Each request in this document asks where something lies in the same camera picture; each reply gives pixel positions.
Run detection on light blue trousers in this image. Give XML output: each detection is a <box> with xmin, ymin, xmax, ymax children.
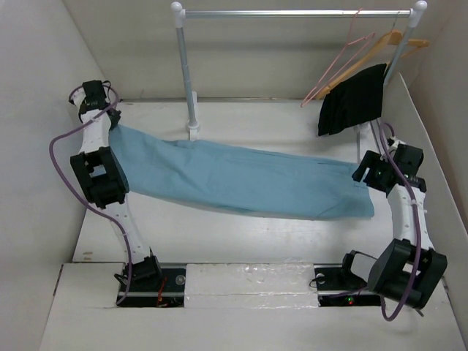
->
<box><xmin>109</xmin><ymin>126</ymin><xmax>374</xmax><ymax>220</ymax></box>

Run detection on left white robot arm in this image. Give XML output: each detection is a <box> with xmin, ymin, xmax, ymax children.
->
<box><xmin>69</xmin><ymin>80</ymin><xmax>164</xmax><ymax>292</ymax></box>

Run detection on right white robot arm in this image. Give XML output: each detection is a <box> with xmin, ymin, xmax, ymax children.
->
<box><xmin>338</xmin><ymin>140</ymin><xmax>448</xmax><ymax>309</ymax></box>

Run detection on black garment on hanger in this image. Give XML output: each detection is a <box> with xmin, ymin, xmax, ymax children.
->
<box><xmin>318</xmin><ymin>64</ymin><xmax>387</xmax><ymax>136</ymax></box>

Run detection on wooden hanger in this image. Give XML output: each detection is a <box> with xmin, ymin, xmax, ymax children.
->
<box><xmin>316</xmin><ymin>11</ymin><xmax>430</xmax><ymax>101</ymax></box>

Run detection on white metal clothes rack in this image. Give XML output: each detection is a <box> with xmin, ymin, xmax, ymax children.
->
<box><xmin>171</xmin><ymin>1</ymin><xmax>427</xmax><ymax>162</ymax></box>

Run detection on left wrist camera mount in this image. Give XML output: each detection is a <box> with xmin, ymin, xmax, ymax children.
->
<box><xmin>68</xmin><ymin>86</ymin><xmax>86</xmax><ymax>108</ymax></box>

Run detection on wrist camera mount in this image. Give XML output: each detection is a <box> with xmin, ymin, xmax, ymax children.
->
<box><xmin>387</xmin><ymin>136</ymin><xmax>405</xmax><ymax>149</ymax></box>
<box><xmin>68</xmin><ymin>86</ymin><xmax>86</xmax><ymax>108</ymax></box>

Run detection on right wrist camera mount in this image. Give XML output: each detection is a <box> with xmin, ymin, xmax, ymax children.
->
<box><xmin>387</xmin><ymin>136</ymin><xmax>405</xmax><ymax>149</ymax></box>

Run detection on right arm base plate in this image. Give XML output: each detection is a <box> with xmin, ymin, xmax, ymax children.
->
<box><xmin>309</xmin><ymin>266</ymin><xmax>381</xmax><ymax>308</ymax></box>

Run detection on pink wire hanger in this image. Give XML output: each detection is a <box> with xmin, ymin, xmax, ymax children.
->
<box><xmin>300</xmin><ymin>8</ymin><xmax>375</xmax><ymax>107</ymax></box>

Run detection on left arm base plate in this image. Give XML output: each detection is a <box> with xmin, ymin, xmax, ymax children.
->
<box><xmin>116</xmin><ymin>265</ymin><xmax>186</xmax><ymax>308</ymax></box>

